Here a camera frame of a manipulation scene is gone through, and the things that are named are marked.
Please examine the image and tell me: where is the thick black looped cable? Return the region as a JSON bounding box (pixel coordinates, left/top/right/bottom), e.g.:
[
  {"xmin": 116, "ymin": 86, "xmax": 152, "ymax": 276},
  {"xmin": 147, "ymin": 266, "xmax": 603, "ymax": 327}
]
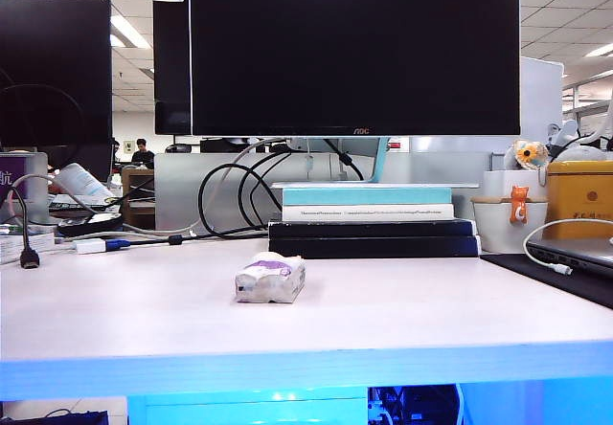
[{"xmin": 197, "ymin": 161, "xmax": 270, "ymax": 241}]

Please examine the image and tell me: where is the yellow tin box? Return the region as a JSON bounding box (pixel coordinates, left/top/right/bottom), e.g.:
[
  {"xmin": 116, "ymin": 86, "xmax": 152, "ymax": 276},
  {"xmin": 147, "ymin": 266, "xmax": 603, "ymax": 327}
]
[{"xmin": 545, "ymin": 160, "xmax": 613, "ymax": 241}]

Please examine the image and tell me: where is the white partition panel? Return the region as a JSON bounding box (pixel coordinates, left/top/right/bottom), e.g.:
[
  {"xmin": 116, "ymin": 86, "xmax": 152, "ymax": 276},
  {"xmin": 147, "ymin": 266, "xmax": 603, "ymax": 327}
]
[{"xmin": 519, "ymin": 56, "xmax": 565, "ymax": 154}]

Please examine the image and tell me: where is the black monitor power cable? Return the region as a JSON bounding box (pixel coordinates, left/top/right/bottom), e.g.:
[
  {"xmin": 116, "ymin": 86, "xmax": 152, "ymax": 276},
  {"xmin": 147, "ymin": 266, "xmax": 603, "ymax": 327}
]
[{"xmin": 323, "ymin": 136, "xmax": 366, "ymax": 183}]

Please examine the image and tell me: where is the wide black monitor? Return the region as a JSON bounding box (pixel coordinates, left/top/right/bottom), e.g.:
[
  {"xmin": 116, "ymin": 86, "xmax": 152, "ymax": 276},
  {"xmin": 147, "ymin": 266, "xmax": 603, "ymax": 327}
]
[{"xmin": 0, "ymin": 0, "xmax": 114, "ymax": 183}]

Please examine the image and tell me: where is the black flat pouch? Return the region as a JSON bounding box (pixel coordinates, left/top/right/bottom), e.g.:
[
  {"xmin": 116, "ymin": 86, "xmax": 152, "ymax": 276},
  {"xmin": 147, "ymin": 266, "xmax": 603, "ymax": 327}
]
[{"xmin": 57, "ymin": 213, "xmax": 125, "ymax": 238}]

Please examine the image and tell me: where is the white book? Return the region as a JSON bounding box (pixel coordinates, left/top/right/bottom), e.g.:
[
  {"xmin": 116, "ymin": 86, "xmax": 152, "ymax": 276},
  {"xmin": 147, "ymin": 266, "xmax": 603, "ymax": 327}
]
[{"xmin": 281, "ymin": 203, "xmax": 456, "ymax": 223}]

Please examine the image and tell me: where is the grey cable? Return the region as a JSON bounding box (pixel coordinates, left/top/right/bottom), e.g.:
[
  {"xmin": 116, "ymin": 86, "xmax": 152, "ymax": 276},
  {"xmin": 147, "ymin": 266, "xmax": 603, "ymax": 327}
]
[{"xmin": 119, "ymin": 137, "xmax": 289, "ymax": 235}]

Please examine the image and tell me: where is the black monitor with white label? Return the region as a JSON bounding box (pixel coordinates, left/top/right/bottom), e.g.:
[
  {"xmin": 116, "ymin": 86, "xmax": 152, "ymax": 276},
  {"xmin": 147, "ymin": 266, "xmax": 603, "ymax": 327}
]
[{"xmin": 152, "ymin": 0, "xmax": 193, "ymax": 137}]

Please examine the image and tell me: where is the thin black flat box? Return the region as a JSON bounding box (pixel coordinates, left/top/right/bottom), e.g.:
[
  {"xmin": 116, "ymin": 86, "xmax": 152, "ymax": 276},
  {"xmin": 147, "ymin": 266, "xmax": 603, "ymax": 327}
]
[{"xmin": 267, "ymin": 218, "xmax": 478, "ymax": 240}]

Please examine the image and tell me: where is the white purple tissue packet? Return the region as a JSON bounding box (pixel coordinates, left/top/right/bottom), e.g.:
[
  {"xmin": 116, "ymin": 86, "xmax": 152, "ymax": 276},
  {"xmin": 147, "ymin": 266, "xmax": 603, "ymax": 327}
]
[{"xmin": 234, "ymin": 251, "xmax": 307, "ymax": 305}]

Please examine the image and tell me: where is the white adapter box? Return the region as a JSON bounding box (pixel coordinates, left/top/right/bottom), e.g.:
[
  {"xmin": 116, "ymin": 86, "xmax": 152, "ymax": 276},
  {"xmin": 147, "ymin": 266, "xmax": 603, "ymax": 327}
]
[{"xmin": 75, "ymin": 238, "xmax": 107, "ymax": 256}]

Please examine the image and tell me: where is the large black AOC monitor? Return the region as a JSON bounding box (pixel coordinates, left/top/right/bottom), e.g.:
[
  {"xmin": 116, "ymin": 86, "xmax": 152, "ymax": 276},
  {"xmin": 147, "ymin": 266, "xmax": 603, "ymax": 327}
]
[{"xmin": 189, "ymin": 0, "xmax": 522, "ymax": 138}]

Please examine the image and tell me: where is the purple white box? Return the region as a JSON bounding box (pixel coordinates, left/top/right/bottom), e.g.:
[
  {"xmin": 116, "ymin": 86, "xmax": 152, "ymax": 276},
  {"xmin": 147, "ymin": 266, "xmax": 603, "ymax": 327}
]
[{"xmin": 0, "ymin": 151, "xmax": 50, "ymax": 226}]

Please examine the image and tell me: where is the sunflower plush toy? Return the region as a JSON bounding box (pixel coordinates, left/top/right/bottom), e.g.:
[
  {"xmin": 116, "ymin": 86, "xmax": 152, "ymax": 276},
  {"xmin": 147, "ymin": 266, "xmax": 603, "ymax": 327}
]
[{"xmin": 511, "ymin": 139, "xmax": 550, "ymax": 173}]

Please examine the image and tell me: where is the white charging cable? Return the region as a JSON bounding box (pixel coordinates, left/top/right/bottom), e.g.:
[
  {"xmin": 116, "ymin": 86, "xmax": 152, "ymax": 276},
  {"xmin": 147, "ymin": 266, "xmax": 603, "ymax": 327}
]
[{"xmin": 522, "ymin": 217, "xmax": 613, "ymax": 276}]

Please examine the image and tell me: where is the silver laptop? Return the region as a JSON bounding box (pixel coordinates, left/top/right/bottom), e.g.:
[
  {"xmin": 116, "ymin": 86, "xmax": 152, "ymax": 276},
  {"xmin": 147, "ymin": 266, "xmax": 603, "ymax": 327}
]
[{"xmin": 526, "ymin": 235, "xmax": 613, "ymax": 280}]

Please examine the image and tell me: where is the stack of white booklets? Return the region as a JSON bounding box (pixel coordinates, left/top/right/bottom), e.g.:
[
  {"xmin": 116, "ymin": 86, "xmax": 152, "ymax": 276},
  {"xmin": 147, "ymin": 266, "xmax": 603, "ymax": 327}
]
[{"xmin": 0, "ymin": 223, "xmax": 57, "ymax": 266}]

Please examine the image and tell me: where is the black bag with handles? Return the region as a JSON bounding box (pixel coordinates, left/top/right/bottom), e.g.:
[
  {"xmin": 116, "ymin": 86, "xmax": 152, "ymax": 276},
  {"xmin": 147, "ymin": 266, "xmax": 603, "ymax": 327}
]
[{"xmin": 0, "ymin": 409, "xmax": 111, "ymax": 425}]

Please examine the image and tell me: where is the white rolled paper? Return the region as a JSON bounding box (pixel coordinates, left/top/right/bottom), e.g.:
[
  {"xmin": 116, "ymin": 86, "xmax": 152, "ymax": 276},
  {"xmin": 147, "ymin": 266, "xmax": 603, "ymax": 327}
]
[{"xmin": 56, "ymin": 162, "xmax": 115, "ymax": 202}]

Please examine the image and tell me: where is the silver desk divider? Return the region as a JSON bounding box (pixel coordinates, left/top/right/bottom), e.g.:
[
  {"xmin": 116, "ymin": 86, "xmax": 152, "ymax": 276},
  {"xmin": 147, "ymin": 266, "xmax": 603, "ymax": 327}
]
[{"xmin": 153, "ymin": 150, "xmax": 492, "ymax": 231}]

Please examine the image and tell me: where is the white cup with wooden lid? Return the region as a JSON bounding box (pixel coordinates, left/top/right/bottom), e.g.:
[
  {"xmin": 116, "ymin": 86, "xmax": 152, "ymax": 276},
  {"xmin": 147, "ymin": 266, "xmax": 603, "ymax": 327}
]
[{"xmin": 470, "ymin": 196, "xmax": 549, "ymax": 256}]

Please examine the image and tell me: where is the light blue silver monitor stand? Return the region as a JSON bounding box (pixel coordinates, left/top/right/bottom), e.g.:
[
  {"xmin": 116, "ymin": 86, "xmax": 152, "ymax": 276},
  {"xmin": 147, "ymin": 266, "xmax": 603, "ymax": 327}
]
[{"xmin": 270, "ymin": 135, "xmax": 481, "ymax": 190}]

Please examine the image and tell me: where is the orange cat figurine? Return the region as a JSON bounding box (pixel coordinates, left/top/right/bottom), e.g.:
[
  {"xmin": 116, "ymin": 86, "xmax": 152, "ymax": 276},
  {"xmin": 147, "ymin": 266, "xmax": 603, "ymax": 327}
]
[{"xmin": 508, "ymin": 185, "xmax": 530, "ymax": 226}]

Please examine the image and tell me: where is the teal book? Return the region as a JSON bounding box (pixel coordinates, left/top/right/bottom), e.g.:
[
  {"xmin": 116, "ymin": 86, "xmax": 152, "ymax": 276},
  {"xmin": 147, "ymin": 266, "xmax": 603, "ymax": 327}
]
[{"xmin": 282, "ymin": 187, "xmax": 454, "ymax": 208}]

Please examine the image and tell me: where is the thin black looped cable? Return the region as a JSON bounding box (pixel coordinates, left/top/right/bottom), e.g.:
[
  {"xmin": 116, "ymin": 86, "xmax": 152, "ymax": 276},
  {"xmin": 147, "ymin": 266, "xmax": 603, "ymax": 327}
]
[{"xmin": 237, "ymin": 149, "xmax": 294, "ymax": 229}]

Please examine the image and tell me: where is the dark equipment under table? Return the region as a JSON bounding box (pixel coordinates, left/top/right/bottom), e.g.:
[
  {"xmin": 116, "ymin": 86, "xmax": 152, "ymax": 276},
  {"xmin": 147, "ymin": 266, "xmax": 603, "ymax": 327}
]
[{"xmin": 367, "ymin": 385, "xmax": 462, "ymax": 425}]

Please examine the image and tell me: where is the seated person in black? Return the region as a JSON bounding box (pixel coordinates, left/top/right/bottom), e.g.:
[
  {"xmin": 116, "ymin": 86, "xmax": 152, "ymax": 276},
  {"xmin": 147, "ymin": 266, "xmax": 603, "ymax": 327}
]
[{"xmin": 130, "ymin": 138, "xmax": 156, "ymax": 170}]

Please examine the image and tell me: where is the blue VGA connector cable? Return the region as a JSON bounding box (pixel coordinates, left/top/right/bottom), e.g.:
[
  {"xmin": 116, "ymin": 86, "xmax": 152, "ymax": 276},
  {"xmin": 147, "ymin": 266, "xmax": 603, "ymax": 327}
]
[{"xmin": 104, "ymin": 231, "xmax": 270, "ymax": 251}]

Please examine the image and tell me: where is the black HDMI cable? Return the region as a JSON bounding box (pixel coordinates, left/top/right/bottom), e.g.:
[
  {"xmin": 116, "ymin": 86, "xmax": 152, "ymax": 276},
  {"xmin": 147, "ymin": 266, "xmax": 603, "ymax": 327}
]
[{"xmin": 0, "ymin": 187, "xmax": 43, "ymax": 271}]

